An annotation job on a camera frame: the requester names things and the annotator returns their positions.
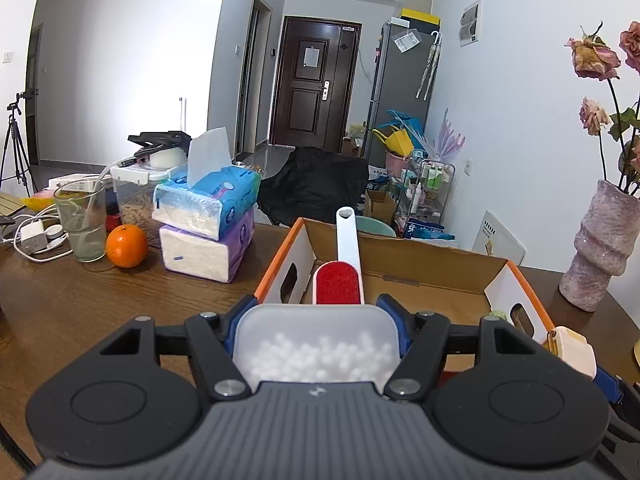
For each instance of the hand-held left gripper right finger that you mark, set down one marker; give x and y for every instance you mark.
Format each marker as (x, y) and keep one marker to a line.
(392, 310)

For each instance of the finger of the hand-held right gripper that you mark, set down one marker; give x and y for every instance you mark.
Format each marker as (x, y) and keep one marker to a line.
(609, 382)
(625, 440)

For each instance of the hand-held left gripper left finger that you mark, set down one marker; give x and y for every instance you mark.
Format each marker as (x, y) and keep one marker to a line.
(240, 308)

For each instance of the red printed cardboard box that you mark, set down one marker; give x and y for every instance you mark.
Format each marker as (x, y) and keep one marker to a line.
(425, 270)

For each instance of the white red lint brush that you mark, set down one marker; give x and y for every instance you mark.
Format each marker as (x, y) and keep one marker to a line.
(336, 280)

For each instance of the white cotton ball container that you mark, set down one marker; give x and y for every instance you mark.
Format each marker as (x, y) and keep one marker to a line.
(310, 350)

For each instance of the purple white tissue pack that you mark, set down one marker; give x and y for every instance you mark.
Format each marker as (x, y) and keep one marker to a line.
(200, 255)

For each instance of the teal plastic basin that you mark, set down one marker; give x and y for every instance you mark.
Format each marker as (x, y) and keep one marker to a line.
(375, 227)

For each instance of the blue printed package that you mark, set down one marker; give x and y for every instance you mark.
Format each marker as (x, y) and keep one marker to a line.
(427, 230)

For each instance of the small brown cardboard box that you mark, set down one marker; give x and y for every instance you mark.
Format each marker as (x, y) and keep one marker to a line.
(380, 207)

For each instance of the blue tissue pack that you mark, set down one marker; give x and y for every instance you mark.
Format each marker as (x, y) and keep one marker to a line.
(210, 200)

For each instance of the white leaning board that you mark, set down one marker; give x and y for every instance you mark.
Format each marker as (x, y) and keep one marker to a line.
(500, 240)

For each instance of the orange fruit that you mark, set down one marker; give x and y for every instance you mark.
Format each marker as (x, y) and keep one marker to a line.
(127, 246)

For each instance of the metal rolling cart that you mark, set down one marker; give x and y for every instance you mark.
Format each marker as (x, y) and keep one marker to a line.
(427, 185)

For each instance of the pink ceramic vase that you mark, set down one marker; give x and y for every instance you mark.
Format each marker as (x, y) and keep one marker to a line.
(597, 250)

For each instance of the black folding chair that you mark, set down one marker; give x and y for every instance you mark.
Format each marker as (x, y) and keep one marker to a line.
(315, 185)

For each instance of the pink plastic basket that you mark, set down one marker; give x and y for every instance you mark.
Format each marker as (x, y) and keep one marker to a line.
(397, 162)

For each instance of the clear lidded food container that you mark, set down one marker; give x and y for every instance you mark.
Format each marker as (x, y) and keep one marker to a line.
(132, 205)

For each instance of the clear drinking glass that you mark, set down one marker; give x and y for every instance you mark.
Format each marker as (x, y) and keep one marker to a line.
(82, 230)

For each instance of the lilac plastic hangers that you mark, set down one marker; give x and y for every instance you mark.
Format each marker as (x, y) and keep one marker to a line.
(450, 137)

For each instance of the black plastic gadget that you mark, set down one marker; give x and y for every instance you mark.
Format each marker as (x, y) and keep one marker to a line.
(160, 140)

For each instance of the blue plastic dustpan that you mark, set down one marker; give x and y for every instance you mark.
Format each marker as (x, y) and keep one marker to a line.
(407, 122)

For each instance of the white mop pole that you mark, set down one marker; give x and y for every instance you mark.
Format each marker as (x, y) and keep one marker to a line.
(182, 115)

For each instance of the white flat box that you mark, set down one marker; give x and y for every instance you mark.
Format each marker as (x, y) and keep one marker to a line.
(75, 182)

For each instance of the brown entrance door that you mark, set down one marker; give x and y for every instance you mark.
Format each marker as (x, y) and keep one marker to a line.
(305, 105)

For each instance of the white charger brick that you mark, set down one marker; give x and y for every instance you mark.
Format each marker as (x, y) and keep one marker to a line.
(31, 237)

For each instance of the yellow packet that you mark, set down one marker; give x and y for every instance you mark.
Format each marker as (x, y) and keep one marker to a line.
(37, 202)

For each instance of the grey refrigerator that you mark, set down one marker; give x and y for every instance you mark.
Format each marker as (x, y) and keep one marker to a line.
(395, 80)

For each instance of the dark interior door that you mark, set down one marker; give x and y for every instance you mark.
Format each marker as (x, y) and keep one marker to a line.
(255, 75)

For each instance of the folded clear umbrella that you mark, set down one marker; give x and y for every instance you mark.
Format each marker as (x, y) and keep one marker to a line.
(431, 65)

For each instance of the white paper notice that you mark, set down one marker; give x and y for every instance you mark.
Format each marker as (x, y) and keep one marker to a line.
(311, 56)

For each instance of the clear plastic bag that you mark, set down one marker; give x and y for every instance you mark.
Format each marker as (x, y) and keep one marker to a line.
(407, 40)

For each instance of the yellow black box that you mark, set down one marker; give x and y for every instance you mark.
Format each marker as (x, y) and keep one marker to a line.
(420, 15)

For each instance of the bunch of dried pink roses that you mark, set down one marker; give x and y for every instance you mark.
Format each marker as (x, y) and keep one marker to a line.
(595, 57)

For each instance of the white wall socket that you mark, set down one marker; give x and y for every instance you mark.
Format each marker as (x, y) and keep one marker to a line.
(468, 166)

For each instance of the black camera tripod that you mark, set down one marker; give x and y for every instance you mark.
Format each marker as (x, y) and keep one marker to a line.
(15, 145)

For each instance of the white wall panel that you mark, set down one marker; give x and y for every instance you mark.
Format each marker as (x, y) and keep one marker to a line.
(470, 22)

